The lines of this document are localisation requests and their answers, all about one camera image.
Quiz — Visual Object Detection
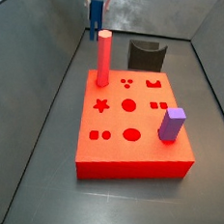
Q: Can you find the red hexagonal peg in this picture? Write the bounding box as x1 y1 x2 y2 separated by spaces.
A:
97 30 113 87

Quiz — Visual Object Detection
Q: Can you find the black curved holder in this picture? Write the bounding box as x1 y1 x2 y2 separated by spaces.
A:
127 40 168 71

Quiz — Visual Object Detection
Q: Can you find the purple rectangular peg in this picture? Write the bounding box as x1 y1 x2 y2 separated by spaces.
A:
158 107 186 141

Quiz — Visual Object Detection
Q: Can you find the red fixture board with holes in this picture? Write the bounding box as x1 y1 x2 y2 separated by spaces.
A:
75 70 195 180

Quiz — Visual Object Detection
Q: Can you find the blue square-circle forked object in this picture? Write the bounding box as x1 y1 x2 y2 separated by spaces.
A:
89 0 104 41

